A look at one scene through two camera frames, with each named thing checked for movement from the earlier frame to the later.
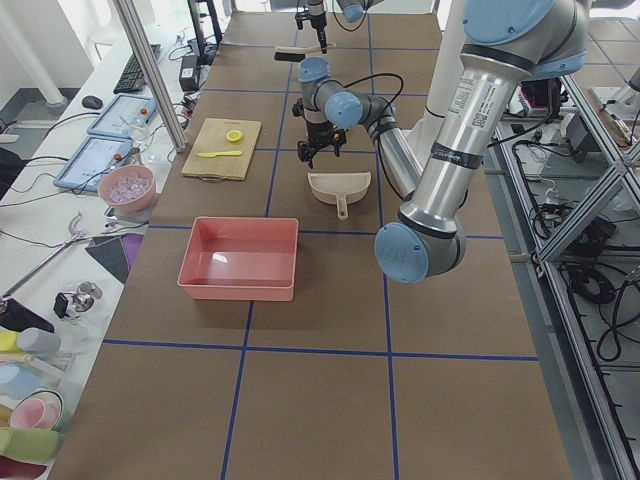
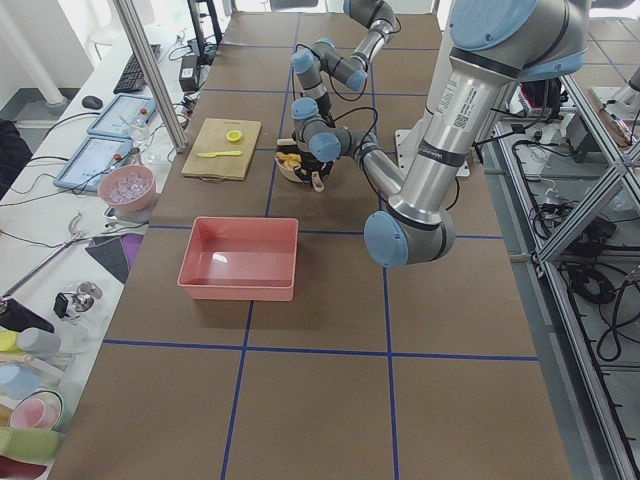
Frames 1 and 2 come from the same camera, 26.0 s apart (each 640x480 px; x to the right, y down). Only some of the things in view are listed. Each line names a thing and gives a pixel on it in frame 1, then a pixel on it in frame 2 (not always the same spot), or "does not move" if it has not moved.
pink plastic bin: (242, 259) does not move
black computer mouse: (92, 102) does not move
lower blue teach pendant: (92, 160) does not move
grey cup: (39, 343) does not move
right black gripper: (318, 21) to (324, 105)
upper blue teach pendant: (125, 115) does not move
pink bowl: (131, 187) does not move
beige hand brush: (296, 54) to (286, 141)
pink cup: (41, 409) does not move
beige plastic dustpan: (342, 188) to (289, 171)
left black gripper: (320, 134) to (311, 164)
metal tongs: (73, 236) does not move
